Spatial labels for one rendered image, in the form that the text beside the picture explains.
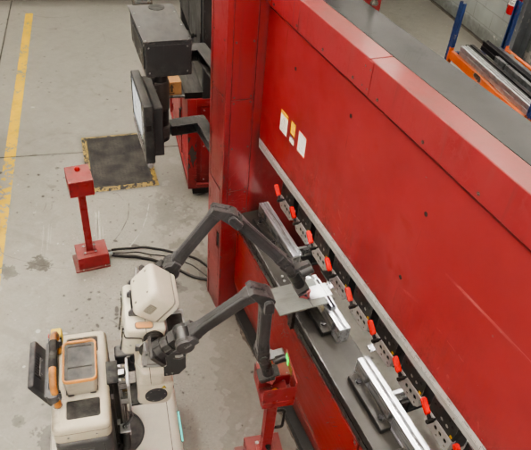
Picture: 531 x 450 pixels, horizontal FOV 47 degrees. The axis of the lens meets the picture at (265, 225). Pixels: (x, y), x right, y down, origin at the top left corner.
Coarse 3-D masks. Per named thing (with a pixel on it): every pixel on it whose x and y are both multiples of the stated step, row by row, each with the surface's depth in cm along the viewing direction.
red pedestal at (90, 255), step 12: (72, 168) 408; (84, 168) 409; (72, 180) 397; (84, 180) 398; (72, 192) 399; (84, 192) 403; (84, 204) 418; (84, 216) 424; (84, 228) 430; (96, 240) 455; (84, 252) 443; (96, 252) 445; (108, 252) 446; (84, 264) 443; (96, 264) 447; (108, 264) 451
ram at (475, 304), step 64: (320, 64) 257; (320, 128) 268; (384, 128) 221; (320, 192) 281; (384, 192) 229; (448, 192) 193; (384, 256) 238; (448, 256) 200; (512, 256) 172; (384, 320) 248; (448, 320) 207; (512, 320) 177; (448, 384) 214; (512, 384) 183; (512, 448) 188
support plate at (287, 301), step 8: (312, 280) 313; (272, 288) 307; (280, 288) 307; (288, 288) 308; (280, 296) 303; (288, 296) 303; (296, 296) 304; (280, 304) 299; (288, 304) 299; (296, 304) 300; (304, 304) 300; (312, 304) 300; (320, 304) 301; (280, 312) 295; (288, 312) 295
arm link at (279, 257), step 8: (232, 216) 266; (240, 216) 273; (232, 224) 266; (240, 224) 266; (248, 224) 271; (248, 232) 273; (256, 232) 274; (256, 240) 275; (264, 240) 276; (264, 248) 278; (272, 248) 279; (272, 256) 281; (280, 256) 281; (288, 256) 288; (280, 264) 283; (288, 264) 284
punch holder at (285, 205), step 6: (282, 186) 322; (282, 192) 324; (288, 192) 316; (288, 198) 318; (294, 198) 311; (282, 204) 327; (288, 204) 319; (294, 204) 313; (282, 210) 328; (288, 210) 320; (288, 216) 322
